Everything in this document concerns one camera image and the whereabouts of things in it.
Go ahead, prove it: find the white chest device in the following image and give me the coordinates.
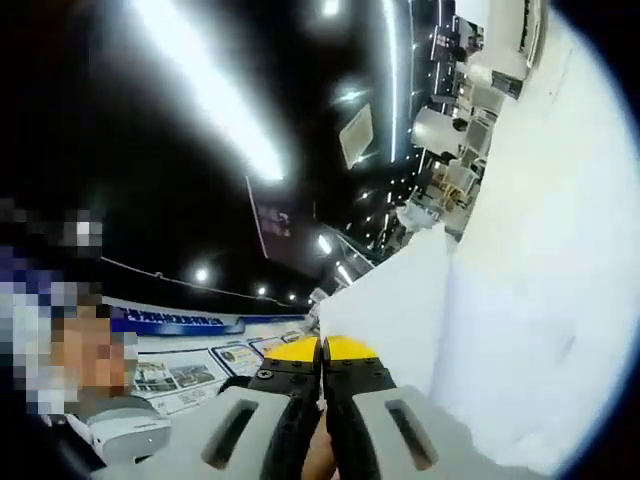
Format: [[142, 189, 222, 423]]
[[84, 394, 172, 466]]

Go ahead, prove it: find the ceiling air conditioner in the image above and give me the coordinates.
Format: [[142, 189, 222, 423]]
[[338, 102, 376, 169]]

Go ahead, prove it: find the person's right hand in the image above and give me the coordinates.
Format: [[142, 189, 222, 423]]
[[298, 427, 337, 480]]

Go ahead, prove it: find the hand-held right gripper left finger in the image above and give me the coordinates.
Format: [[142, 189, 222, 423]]
[[107, 337, 326, 480]]

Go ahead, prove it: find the white pillar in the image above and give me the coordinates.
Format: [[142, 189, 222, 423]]
[[410, 107, 457, 156]]

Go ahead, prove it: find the wall poster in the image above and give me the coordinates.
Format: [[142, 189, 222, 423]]
[[132, 327, 314, 416]]

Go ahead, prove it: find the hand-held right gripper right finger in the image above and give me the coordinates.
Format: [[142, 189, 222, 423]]
[[323, 334, 506, 480]]

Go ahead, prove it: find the blue wall banner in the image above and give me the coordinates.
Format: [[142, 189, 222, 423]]
[[109, 305, 247, 342]]

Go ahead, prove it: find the dark hanging sign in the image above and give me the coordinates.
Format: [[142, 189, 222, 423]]
[[246, 174, 321, 276]]

